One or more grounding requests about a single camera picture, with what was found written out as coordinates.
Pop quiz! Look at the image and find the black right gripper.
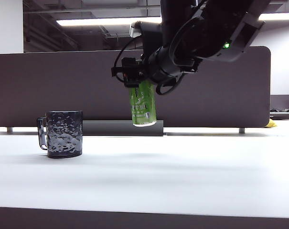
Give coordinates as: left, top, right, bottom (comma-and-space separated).
111, 57, 149, 88

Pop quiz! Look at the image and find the green energy drink can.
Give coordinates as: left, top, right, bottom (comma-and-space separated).
128, 80, 158, 127

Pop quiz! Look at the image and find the dark grey desk divider panel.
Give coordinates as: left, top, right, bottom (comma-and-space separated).
0, 46, 271, 128

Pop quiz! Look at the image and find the long ceiling light strip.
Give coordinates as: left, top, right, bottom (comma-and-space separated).
55, 11, 289, 27

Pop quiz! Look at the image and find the dark textured glass mug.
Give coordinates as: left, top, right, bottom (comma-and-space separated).
36, 110, 84, 159

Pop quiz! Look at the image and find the dark background desk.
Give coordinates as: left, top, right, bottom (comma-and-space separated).
269, 108, 289, 120

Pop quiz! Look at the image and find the black camera cable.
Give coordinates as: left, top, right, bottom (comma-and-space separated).
113, 35, 145, 83

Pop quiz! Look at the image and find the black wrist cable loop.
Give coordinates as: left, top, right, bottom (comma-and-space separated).
155, 75, 183, 95

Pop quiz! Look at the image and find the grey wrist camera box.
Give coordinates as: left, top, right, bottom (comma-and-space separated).
129, 21, 145, 38

